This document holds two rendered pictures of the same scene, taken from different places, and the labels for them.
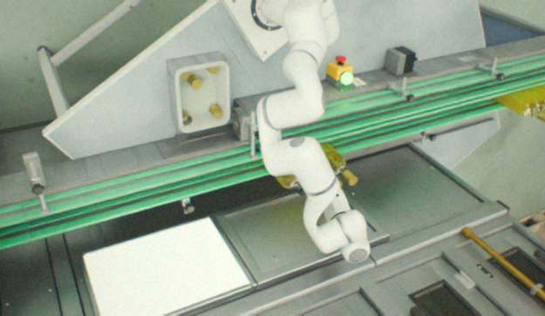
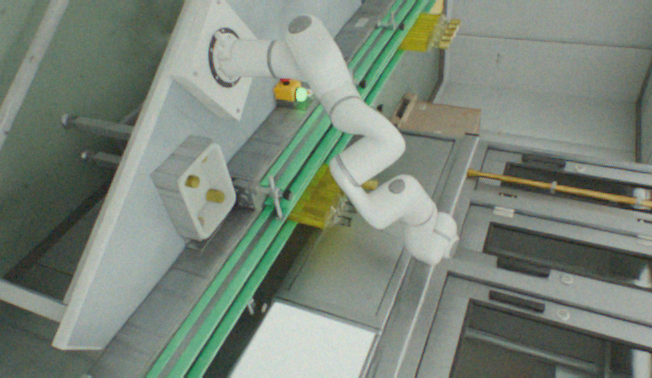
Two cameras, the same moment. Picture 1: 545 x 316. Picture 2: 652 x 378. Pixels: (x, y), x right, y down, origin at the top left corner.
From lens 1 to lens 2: 0.64 m
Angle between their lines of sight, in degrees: 26
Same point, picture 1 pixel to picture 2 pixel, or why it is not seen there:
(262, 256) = (358, 302)
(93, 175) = (151, 348)
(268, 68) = (233, 124)
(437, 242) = (460, 195)
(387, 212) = not seen: hidden behind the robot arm
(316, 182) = (425, 211)
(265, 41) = (234, 99)
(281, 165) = (393, 216)
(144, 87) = (141, 218)
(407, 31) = not seen: hidden behind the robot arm
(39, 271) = not seen: outside the picture
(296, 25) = (329, 75)
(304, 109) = (392, 153)
